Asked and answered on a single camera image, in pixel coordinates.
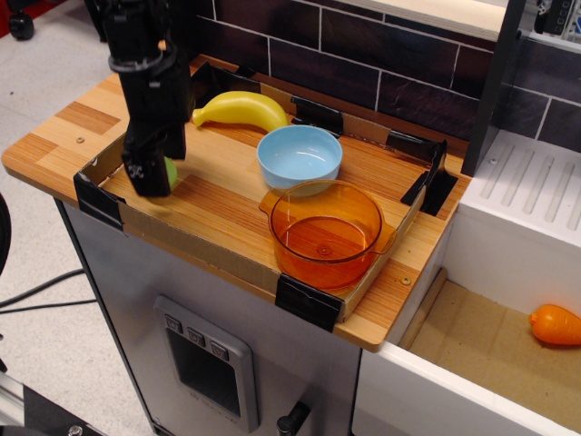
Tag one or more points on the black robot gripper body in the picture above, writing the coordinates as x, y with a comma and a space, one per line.
153, 71

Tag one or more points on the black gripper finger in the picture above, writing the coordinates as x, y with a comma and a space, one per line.
144, 160
175, 142

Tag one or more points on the green plastic pear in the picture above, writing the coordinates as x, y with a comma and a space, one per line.
171, 171

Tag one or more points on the light blue bowl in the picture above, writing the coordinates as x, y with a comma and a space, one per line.
297, 154

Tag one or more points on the yellow plastic banana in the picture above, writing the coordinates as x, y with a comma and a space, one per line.
242, 107

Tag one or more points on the black chair caster wheel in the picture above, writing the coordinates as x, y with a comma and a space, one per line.
21, 26

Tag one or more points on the cardboard fence with black tape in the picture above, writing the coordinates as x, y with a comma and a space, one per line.
212, 217

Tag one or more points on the orange transparent plastic pot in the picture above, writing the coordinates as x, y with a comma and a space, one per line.
326, 233

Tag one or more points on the silver toy dishwasher cabinet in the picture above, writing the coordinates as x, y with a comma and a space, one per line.
204, 356

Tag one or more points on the black dishwasher door knob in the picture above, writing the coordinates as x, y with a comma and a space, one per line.
290, 424

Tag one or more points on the white toy sink unit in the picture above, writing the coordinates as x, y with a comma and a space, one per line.
462, 358

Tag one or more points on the orange plastic carrot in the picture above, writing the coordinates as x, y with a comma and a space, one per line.
554, 325

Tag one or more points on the dark grey vertical post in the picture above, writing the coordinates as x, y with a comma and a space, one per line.
498, 87

